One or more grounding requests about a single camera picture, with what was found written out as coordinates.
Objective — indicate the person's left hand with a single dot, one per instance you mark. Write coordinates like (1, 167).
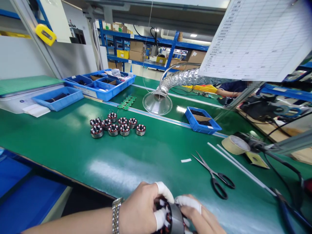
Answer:
(139, 209)

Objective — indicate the person's right hand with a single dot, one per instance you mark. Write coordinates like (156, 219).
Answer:
(202, 219)

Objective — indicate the person's right fingers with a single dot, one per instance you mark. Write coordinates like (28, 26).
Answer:
(189, 201)

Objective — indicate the single wound motor stator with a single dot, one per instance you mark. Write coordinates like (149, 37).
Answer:
(176, 217)

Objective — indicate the small white strip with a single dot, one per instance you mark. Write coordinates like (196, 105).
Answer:
(186, 160)

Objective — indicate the long white rod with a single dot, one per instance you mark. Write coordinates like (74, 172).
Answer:
(234, 163)
(240, 162)

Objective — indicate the masking tape roll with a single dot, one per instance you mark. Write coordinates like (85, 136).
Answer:
(235, 145)

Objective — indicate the yellow sponge holder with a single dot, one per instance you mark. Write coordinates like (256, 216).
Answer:
(256, 159)

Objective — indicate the small blue bin black parts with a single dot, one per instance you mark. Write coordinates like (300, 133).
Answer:
(202, 120)

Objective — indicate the black soldering iron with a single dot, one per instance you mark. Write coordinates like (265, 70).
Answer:
(265, 147)

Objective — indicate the clear fume extractor hood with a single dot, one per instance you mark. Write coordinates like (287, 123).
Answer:
(157, 103)

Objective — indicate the cluster of motor stators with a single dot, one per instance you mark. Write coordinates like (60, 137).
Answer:
(114, 125)

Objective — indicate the yellow bin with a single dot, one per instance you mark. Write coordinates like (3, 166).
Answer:
(202, 89)

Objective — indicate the pile of green round boards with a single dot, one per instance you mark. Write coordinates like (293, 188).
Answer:
(127, 102)

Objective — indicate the black soldering station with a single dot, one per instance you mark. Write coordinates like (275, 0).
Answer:
(263, 108)

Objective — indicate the white glue bottle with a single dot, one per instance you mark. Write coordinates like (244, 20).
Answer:
(131, 72)

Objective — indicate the blue divided parts tray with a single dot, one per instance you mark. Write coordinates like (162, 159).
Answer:
(102, 84)

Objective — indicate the blue shelving rack with cartons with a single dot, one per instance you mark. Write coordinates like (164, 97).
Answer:
(139, 53)

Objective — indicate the blue seat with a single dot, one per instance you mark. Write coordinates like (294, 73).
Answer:
(26, 192)

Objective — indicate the shallow blue bin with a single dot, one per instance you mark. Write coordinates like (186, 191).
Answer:
(58, 98)

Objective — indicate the white label paper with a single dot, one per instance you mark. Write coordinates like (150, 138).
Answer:
(36, 111)

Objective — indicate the hanging printed table sheet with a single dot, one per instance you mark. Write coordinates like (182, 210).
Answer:
(258, 36)

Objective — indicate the green ridged mat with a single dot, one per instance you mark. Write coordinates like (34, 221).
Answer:
(26, 84)

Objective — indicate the white flat box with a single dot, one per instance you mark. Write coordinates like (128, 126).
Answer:
(14, 102)

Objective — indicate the yellow tape measure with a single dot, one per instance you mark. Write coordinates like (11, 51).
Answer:
(45, 34)

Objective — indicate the flexible aluminium duct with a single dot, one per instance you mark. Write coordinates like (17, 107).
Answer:
(185, 78)

